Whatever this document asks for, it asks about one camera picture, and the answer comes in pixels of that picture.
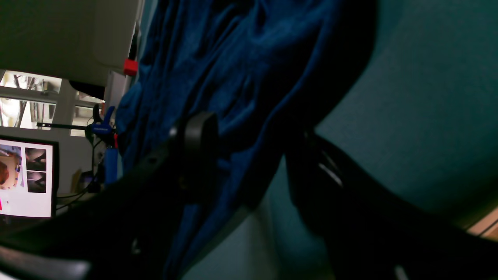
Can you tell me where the red cube block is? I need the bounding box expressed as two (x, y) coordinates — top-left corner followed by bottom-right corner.
(123, 59), (138, 77)

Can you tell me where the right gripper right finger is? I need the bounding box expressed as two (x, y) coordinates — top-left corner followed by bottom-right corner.
(286, 132), (497, 280)

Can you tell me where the blue t-shirt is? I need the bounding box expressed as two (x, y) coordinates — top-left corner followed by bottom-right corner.
(117, 0), (377, 280)

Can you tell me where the blue orange bottom clamp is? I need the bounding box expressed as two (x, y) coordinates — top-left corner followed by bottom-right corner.
(84, 105), (118, 189)

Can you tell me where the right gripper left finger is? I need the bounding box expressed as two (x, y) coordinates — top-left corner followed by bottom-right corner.
(1, 112), (218, 280)

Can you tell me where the computer monitor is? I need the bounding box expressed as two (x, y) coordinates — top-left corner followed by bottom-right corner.
(0, 135), (60, 219)

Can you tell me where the light blue table cloth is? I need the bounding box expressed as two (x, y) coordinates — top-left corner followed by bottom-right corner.
(182, 0), (498, 280)

